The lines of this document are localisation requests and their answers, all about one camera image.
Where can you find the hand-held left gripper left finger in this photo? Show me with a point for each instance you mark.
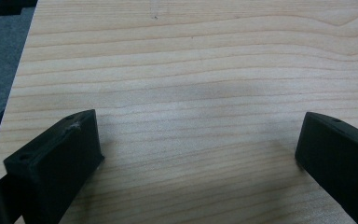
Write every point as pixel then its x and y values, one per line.
pixel 52 165

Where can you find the black object on floor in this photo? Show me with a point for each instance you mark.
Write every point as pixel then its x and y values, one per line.
pixel 9 6

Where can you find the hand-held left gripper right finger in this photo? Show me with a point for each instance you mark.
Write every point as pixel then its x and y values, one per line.
pixel 338 158

